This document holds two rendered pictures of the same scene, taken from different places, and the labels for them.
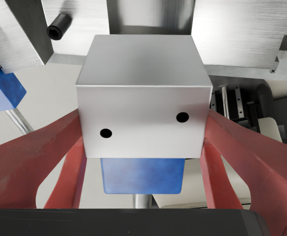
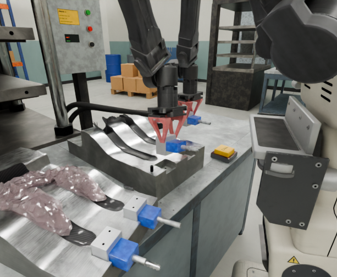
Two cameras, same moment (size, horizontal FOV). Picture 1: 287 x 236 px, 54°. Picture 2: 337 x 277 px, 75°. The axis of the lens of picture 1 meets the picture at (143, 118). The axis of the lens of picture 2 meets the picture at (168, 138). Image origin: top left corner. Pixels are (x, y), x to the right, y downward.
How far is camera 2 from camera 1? 0.67 m
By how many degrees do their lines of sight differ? 101
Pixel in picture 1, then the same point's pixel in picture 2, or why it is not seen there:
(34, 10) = not seen: hidden behind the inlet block
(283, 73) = (209, 180)
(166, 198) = (284, 240)
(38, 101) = not seen: outside the picture
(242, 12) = (172, 156)
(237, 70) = (202, 187)
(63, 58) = not seen: hidden behind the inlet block
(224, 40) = (176, 158)
